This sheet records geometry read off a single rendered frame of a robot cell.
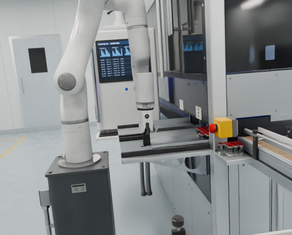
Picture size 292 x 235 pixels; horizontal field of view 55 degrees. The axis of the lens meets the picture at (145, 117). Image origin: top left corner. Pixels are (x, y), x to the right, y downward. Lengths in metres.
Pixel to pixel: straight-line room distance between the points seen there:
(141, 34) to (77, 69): 0.31
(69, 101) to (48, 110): 5.62
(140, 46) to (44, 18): 5.79
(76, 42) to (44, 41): 5.66
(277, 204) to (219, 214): 0.29
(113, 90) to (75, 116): 0.97
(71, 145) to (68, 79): 0.29
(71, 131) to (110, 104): 0.97
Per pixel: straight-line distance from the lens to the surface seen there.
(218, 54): 1.21
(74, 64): 1.18
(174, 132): 1.53
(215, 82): 1.21
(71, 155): 1.27
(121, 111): 2.17
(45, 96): 6.87
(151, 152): 1.24
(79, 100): 1.28
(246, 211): 1.43
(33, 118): 7.00
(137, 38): 1.23
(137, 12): 1.24
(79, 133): 1.23
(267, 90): 1.31
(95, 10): 1.21
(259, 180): 1.40
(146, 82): 1.22
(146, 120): 1.23
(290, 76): 1.37
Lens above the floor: 1.25
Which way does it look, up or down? 10 degrees down
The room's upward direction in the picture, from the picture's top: 4 degrees counter-clockwise
